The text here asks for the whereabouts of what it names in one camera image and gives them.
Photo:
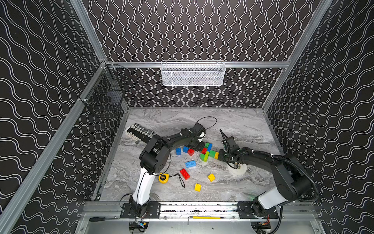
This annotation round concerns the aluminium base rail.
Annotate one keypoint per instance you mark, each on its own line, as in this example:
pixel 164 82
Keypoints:
pixel 180 211

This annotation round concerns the light blue long lego brick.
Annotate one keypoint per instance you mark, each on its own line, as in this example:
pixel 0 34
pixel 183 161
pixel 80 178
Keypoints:
pixel 190 164

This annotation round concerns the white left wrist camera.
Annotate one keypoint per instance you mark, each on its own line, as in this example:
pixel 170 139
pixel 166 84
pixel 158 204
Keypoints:
pixel 202 135

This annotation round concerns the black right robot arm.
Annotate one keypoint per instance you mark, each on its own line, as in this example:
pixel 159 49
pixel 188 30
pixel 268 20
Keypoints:
pixel 292 182

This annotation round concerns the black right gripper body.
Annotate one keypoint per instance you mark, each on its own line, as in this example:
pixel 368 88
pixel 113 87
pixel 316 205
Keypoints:
pixel 224 156

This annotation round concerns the black socket set holder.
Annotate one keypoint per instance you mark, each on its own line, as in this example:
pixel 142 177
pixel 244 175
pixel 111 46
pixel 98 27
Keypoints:
pixel 139 133

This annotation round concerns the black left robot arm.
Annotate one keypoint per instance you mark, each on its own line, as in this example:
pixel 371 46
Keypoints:
pixel 156 153

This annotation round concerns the red square lego brick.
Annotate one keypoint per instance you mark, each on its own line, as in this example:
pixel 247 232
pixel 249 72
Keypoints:
pixel 191 152

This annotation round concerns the white wire mesh basket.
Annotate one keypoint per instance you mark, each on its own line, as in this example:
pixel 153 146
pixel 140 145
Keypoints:
pixel 192 73

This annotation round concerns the red long lego brick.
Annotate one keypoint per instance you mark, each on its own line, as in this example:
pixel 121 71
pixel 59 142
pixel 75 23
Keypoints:
pixel 185 174

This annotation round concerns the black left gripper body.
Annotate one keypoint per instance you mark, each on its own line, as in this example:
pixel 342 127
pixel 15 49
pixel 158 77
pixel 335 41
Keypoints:
pixel 200 143

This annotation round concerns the yellow tape measure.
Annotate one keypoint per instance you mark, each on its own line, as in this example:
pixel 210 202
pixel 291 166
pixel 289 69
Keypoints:
pixel 163 178

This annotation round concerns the yellow small lego brick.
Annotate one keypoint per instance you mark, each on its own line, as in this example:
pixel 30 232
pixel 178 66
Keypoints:
pixel 211 177

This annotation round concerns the white tape roll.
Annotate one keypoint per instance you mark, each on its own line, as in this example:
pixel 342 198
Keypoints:
pixel 237 169

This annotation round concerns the black wire mesh basket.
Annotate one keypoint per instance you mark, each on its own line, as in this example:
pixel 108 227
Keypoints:
pixel 106 100

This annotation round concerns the yellow lego brick front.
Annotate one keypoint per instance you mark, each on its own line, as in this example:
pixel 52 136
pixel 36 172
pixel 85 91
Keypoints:
pixel 197 187

